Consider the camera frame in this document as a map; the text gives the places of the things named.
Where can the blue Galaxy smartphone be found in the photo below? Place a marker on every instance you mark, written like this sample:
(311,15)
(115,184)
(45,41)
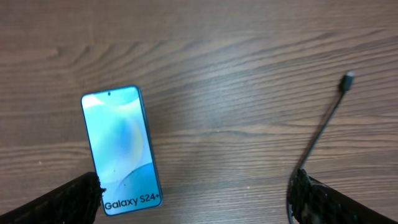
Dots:
(119,139)

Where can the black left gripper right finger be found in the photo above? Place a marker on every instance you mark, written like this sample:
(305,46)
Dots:
(312,202)

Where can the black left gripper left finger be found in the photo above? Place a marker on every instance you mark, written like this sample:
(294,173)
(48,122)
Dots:
(75,202)

